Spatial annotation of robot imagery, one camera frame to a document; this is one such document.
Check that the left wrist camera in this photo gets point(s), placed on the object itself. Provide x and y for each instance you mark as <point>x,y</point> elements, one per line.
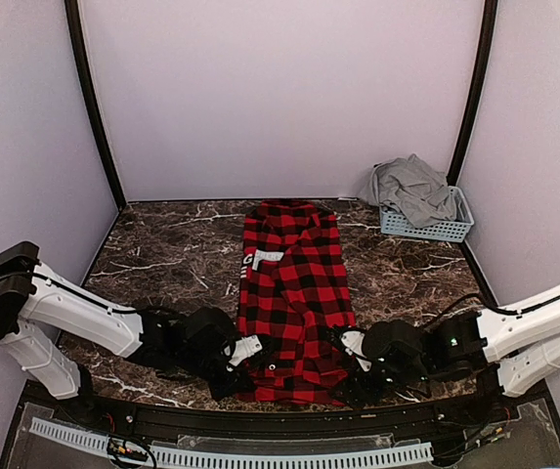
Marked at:
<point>244,349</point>

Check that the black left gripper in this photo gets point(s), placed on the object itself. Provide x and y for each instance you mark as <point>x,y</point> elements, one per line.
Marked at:
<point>236,384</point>

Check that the grey long sleeve shirt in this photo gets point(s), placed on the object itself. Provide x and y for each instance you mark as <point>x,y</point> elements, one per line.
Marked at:
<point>410,186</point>

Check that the white slotted cable duct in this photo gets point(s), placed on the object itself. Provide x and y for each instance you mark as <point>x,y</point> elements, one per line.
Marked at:
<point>207,452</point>

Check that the black frame post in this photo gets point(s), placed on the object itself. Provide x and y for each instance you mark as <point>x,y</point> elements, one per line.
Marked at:
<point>476,86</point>
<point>92,107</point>

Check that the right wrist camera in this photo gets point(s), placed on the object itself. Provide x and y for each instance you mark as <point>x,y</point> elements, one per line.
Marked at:
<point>350,341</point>

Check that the black left frame post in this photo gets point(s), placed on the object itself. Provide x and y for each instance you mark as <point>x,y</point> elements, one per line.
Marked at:
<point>92,107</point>

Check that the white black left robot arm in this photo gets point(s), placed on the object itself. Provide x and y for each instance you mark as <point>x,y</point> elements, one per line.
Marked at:
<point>204,344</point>

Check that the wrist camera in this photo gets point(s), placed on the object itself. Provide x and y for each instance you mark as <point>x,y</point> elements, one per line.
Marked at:
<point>244,349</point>
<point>350,341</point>

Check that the red black plaid shirt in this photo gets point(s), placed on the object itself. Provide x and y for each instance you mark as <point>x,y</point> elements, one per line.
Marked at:
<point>293,291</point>

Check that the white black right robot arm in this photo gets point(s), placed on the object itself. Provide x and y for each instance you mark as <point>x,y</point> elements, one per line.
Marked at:
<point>508,350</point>

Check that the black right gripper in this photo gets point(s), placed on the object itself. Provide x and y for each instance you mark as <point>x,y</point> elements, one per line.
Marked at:
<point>353,395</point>

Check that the black right frame post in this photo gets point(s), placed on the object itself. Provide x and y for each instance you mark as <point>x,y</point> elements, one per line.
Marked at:
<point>476,86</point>

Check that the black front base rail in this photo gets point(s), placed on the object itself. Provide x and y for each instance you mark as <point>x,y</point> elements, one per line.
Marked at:
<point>454,425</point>

